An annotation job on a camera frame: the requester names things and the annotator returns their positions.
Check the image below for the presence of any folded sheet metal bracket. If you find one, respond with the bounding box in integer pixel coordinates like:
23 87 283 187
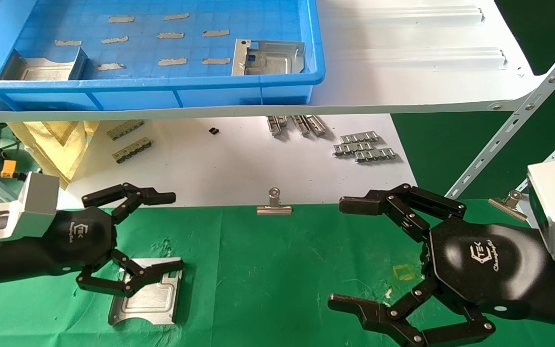
0 47 88 81

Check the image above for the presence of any silver binder clip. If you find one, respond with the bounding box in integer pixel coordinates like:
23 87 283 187
489 190 529 221
257 187 292 215

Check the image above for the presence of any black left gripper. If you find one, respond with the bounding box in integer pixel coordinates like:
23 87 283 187
0 182 185 297

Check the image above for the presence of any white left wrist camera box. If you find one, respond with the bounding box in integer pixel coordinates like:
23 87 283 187
0 171 61 244

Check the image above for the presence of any notched stamped metal plate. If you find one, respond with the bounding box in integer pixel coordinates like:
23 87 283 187
232 39 305 76

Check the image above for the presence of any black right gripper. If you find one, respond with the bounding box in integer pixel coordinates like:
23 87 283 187
327 183 555 347

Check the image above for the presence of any green table cloth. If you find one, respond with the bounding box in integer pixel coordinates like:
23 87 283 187
0 199 555 347

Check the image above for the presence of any silver metal link strip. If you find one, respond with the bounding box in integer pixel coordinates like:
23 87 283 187
339 131 380 144
354 148 397 163
332 141 374 156

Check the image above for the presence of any blue plastic bin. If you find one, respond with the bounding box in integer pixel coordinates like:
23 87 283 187
0 0 326 112

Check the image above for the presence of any silver metal rail piece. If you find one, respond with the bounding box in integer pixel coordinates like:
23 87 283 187
267 116 289 137
291 115 311 136
304 115 327 136

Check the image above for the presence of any curved stamped metal plate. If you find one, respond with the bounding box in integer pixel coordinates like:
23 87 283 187
108 258 184 326

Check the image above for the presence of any dark metal link strip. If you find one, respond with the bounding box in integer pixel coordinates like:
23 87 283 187
113 137 153 163
106 120 145 141

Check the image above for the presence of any white metal shelf rack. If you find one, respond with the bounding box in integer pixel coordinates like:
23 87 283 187
0 0 555 209

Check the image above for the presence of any yellow padded envelope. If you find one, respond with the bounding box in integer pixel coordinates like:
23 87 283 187
8 120 100 189

